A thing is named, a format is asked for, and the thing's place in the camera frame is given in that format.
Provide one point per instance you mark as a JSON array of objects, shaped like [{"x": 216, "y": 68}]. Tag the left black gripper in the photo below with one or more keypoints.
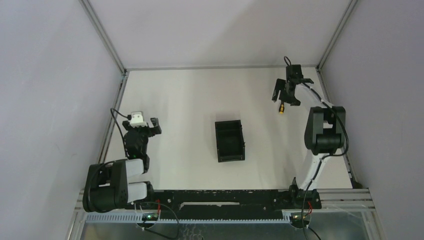
[{"x": 144, "y": 129}]

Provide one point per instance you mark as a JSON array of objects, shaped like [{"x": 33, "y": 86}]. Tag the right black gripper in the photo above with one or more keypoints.
[{"x": 280, "y": 84}]

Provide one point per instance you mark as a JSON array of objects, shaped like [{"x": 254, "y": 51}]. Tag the yellow black screwdriver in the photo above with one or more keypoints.
[{"x": 281, "y": 108}]

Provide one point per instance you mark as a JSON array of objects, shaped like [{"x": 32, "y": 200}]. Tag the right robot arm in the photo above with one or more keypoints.
[{"x": 324, "y": 135}]

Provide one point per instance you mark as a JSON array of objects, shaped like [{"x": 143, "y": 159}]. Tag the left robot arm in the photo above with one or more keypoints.
[{"x": 108, "y": 185}]

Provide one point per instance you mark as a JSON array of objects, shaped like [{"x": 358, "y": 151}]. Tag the black plastic bin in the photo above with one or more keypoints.
[{"x": 230, "y": 144}]

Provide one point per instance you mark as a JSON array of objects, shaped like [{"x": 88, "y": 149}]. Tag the left controller board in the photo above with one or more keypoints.
[{"x": 149, "y": 217}]

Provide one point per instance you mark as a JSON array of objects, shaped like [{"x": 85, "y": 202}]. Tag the controller board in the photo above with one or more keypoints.
[
  {"x": 149, "y": 217},
  {"x": 298, "y": 221}
]

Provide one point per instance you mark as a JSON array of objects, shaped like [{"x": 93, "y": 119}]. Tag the right controller board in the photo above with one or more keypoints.
[{"x": 298, "y": 221}]

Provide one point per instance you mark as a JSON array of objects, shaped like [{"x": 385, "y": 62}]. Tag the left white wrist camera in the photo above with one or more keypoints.
[{"x": 137, "y": 119}]

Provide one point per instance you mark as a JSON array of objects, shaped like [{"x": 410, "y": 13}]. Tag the back aluminium frame rail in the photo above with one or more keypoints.
[{"x": 204, "y": 67}]

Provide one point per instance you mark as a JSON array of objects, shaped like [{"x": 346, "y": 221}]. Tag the white cable duct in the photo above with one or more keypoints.
[{"x": 132, "y": 218}]

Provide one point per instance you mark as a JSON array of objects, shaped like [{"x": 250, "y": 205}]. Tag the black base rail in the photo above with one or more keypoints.
[{"x": 234, "y": 203}]

